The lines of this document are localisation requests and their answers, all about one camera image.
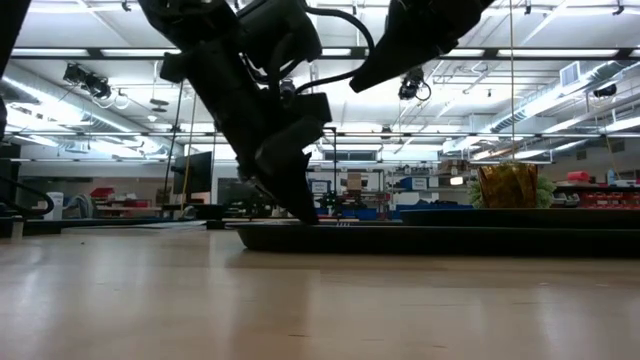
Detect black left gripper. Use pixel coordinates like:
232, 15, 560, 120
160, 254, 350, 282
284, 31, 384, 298
159, 29, 333, 226

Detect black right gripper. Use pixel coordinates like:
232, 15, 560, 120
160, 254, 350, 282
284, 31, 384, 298
348, 0, 496, 95

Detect black serving tray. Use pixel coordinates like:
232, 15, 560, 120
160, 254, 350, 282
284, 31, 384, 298
233, 221, 640, 260

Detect dark display panel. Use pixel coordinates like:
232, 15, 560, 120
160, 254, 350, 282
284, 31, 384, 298
216, 176, 262, 207

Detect black flat monitor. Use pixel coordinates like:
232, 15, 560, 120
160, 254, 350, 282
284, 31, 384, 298
171, 150, 214, 197

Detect blue storage bins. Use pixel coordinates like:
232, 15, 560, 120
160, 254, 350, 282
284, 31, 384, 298
313, 206, 380, 222

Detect red bins on shelf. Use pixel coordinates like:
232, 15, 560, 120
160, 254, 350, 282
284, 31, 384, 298
88, 186, 152, 210

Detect black ceiling spotlights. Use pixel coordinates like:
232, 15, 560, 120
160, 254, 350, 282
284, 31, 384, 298
61, 61, 113, 100

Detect green bushy plant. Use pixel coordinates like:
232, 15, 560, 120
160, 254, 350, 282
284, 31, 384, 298
467, 174, 557, 210

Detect white cylindrical container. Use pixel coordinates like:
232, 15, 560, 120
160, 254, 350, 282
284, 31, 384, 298
44, 191, 66, 222

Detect red storage crates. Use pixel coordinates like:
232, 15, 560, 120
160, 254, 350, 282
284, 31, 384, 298
578, 191, 640, 210

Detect black looped wrist cable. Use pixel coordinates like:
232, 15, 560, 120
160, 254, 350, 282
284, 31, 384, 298
293, 6, 376, 96

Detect black overhead camera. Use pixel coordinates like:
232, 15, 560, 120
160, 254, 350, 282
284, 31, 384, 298
397, 67, 432, 102

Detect black hanging cable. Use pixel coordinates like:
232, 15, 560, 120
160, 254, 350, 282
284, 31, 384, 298
161, 81, 185, 202

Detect thin vertical hanging cord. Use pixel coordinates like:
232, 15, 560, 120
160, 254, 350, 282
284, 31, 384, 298
509, 0, 516, 162

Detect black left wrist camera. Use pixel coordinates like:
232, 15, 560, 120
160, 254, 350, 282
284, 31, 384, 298
238, 0, 324, 67

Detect black table edge rail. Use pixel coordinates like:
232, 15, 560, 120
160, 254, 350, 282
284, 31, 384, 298
0, 216, 236, 237

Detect large silver ventilation duct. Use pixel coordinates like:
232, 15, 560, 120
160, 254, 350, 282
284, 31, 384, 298
487, 59, 640, 135

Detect black base cable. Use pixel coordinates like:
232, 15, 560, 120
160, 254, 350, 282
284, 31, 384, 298
0, 176, 56, 220

